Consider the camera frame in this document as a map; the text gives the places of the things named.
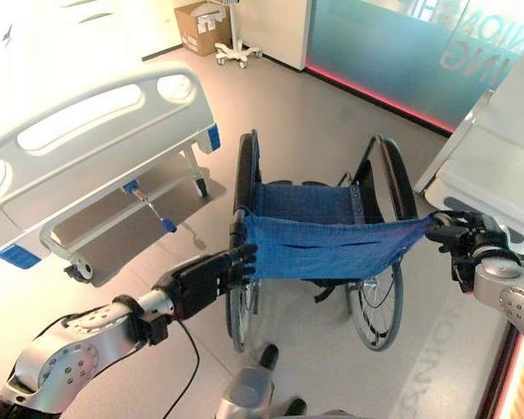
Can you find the silver robot leg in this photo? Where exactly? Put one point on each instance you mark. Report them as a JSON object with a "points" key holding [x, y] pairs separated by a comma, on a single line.
{"points": [[253, 388]]}

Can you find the white wheeled equipment stand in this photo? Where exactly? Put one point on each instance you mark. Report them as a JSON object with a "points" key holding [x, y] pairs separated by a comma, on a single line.
{"points": [[236, 43]]}

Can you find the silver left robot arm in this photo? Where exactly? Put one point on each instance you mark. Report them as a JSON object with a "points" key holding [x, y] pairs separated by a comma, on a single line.
{"points": [[70, 345]]}

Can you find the white counter with teal panel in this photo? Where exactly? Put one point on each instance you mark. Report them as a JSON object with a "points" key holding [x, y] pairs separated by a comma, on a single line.
{"points": [[375, 39]]}

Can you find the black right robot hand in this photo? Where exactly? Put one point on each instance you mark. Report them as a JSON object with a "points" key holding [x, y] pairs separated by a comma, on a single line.
{"points": [[458, 233]]}

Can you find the blue fabric wheelchair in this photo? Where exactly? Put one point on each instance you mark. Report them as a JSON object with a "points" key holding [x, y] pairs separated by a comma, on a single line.
{"points": [[323, 235]]}

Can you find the white bedside cabinet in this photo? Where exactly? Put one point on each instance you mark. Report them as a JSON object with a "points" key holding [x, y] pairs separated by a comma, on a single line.
{"points": [[484, 166]]}

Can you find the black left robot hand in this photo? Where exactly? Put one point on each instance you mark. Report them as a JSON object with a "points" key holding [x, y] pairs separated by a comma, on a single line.
{"points": [[201, 279]]}

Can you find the white hospital bed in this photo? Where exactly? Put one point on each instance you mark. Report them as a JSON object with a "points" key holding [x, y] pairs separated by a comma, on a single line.
{"points": [[83, 166]]}

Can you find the brown cardboard box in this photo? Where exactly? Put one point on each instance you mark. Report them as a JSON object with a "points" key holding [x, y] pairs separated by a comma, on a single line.
{"points": [[201, 27]]}

